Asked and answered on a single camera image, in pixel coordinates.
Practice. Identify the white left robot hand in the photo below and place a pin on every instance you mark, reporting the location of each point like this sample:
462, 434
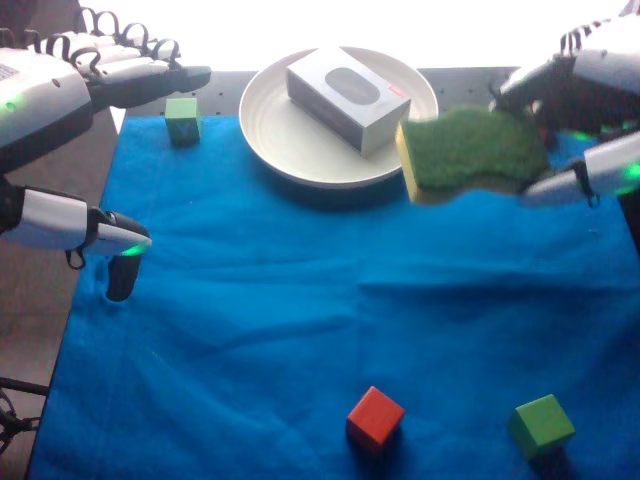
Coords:
40, 95

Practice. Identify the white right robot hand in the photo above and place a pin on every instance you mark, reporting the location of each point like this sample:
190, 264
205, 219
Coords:
610, 65

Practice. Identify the yellow and green sponge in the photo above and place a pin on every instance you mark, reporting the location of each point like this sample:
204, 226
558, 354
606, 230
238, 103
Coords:
465, 150

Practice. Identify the grey mouse box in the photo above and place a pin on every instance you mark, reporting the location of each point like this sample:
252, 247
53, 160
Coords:
350, 95

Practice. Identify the round cream plate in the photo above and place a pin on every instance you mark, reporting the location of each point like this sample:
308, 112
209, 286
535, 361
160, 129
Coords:
280, 135

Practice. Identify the green cube with letter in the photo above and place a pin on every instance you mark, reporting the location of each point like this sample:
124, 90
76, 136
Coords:
182, 122

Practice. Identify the blue cloth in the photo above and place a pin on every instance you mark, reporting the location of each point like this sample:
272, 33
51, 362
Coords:
250, 300

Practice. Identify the plain green cube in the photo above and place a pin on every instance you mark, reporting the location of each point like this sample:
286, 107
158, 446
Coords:
540, 425

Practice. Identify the plain red cube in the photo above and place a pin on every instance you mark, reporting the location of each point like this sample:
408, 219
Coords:
375, 417

